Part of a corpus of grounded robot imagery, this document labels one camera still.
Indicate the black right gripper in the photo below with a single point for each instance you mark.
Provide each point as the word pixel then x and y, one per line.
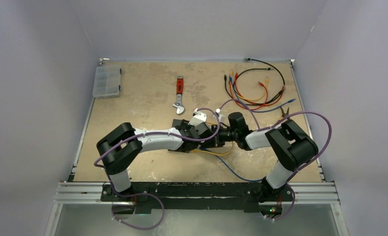
pixel 220 143

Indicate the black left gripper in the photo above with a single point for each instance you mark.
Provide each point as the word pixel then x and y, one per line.
pixel 185 125

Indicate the black braided cable teal plug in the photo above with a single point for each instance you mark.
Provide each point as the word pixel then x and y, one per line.
pixel 259 84

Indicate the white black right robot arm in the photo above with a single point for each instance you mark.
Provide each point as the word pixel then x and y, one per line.
pixel 291 145

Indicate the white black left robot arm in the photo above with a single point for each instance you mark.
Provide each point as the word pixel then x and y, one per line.
pixel 121 146

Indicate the yellow black pliers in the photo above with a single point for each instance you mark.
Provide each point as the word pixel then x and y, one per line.
pixel 284 113

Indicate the clear plastic organizer box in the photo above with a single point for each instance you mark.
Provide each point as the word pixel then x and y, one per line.
pixel 107 81

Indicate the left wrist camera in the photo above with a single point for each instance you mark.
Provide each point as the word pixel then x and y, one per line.
pixel 198 118

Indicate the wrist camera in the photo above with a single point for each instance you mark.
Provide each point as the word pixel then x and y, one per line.
pixel 198 118
pixel 219 115

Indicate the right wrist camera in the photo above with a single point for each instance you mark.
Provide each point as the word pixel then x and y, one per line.
pixel 219 115

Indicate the silver adjustable wrench red handle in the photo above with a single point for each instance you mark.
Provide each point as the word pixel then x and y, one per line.
pixel 178 105

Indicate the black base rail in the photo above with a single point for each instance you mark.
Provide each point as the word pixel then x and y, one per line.
pixel 146 196

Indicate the aluminium frame rail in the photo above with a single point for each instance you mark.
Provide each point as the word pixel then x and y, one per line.
pixel 315 210

